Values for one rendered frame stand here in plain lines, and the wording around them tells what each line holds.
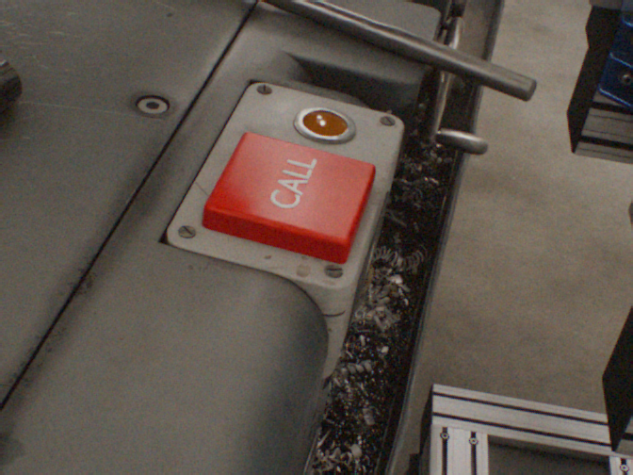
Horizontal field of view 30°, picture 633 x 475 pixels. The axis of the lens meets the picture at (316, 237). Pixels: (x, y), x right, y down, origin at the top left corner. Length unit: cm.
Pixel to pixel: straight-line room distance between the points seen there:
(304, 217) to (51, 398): 13
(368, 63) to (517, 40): 288
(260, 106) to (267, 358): 16
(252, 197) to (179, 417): 11
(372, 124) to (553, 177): 237
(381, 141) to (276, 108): 5
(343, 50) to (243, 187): 15
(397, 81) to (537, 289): 197
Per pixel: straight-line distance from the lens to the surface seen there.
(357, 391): 137
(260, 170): 49
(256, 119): 54
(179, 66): 57
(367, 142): 54
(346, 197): 48
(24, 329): 42
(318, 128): 54
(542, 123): 311
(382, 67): 60
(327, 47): 61
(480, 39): 224
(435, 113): 158
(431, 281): 152
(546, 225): 274
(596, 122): 134
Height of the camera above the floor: 155
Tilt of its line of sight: 38 degrees down
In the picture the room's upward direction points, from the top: 11 degrees clockwise
